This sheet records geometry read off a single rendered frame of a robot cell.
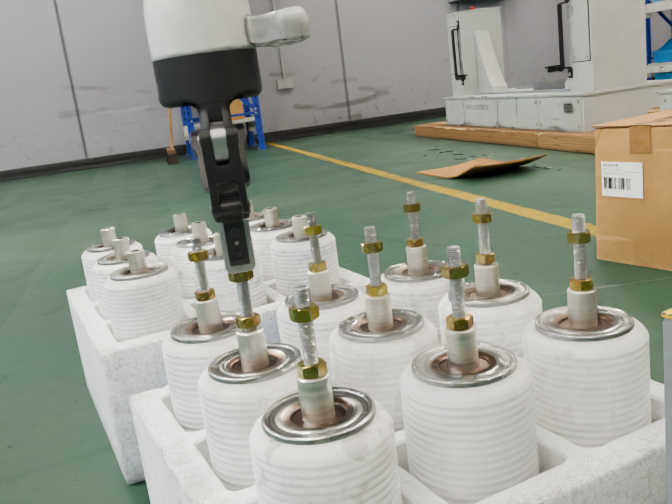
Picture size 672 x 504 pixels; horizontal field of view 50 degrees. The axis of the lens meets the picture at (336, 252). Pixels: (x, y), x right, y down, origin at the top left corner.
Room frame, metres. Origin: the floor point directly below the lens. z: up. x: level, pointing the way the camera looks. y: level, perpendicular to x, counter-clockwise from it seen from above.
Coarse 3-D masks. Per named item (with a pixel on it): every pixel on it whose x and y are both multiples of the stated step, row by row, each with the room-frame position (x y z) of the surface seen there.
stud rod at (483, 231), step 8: (480, 200) 0.64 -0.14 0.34; (480, 208) 0.64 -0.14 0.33; (480, 224) 0.64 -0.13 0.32; (480, 232) 0.64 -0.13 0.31; (488, 232) 0.64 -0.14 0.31; (480, 240) 0.64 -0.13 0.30; (488, 240) 0.64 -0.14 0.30; (480, 248) 0.64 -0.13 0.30; (488, 248) 0.64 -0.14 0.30; (488, 264) 0.64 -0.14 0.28
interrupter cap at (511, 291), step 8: (504, 280) 0.67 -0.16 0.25; (512, 280) 0.66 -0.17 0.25; (464, 288) 0.66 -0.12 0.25; (472, 288) 0.66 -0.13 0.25; (504, 288) 0.65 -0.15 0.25; (512, 288) 0.65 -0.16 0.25; (520, 288) 0.64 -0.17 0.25; (528, 288) 0.63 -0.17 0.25; (448, 296) 0.64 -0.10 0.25; (464, 296) 0.64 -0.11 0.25; (472, 296) 0.64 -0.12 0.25; (504, 296) 0.62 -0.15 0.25; (512, 296) 0.62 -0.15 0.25; (520, 296) 0.61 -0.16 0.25; (472, 304) 0.61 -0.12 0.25; (480, 304) 0.61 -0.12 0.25; (488, 304) 0.61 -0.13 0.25; (496, 304) 0.61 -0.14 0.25; (504, 304) 0.61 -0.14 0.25
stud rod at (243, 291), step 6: (240, 282) 0.54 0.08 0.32; (246, 282) 0.54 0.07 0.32; (240, 288) 0.54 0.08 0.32; (246, 288) 0.54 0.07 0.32; (240, 294) 0.54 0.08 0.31; (246, 294) 0.54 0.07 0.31; (240, 300) 0.54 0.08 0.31; (246, 300) 0.54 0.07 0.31; (240, 306) 0.54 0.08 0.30; (246, 306) 0.54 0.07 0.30; (246, 312) 0.54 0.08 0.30; (252, 312) 0.54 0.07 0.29; (246, 330) 0.54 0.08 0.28; (252, 330) 0.54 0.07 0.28
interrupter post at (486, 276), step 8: (480, 264) 0.65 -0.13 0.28; (496, 264) 0.64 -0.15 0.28; (480, 272) 0.64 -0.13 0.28; (488, 272) 0.63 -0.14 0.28; (496, 272) 0.64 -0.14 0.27; (480, 280) 0.64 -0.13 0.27; (488, 280) 0.63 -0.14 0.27; (496, 280) 0.63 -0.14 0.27; (480, 288) 0.64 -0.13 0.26; (488, 288) 0.63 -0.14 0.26; (496, 288) 0.63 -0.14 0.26; (480, 296) 0.64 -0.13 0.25; (488, 296) 0.63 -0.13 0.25; (496, 296) 0.63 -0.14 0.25
